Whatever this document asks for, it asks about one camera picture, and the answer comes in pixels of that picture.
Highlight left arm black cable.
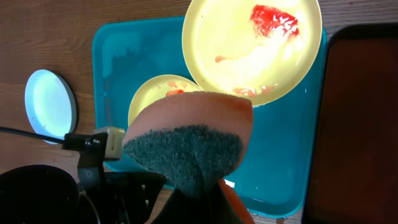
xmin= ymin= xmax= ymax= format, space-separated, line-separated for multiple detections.
xmin=0 ymin=126 xmax=66 ymax=145

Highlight teal plastic tray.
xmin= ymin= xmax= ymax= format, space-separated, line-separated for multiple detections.
xmin=92 ymin=17 xmax=327 ymax=218

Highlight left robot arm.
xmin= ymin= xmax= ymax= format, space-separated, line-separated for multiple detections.
xmin=1 ymin=127 xmax=165 ymax=223

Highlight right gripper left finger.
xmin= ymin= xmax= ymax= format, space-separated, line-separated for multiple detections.
xmin=152 ymin=187 xmax=218 ymax=224

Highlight black tray with red water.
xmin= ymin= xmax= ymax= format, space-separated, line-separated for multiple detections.
xmin=302 ymin=23 xmax=397 ymax=223

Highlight light blue plate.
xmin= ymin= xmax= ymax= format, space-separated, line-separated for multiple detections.
xmin=24 ymin=69 xmax=77 ymax=144

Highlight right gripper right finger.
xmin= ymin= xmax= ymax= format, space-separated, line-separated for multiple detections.
xmin=218 ymin=179 xmax=255 ymax=224

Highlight yellow-green plate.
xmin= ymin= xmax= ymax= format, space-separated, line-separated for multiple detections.
xmin=182 ymin=0 xmax=323 ymax=106
xmin=127 ymin=74 xmax=201 ymax=126

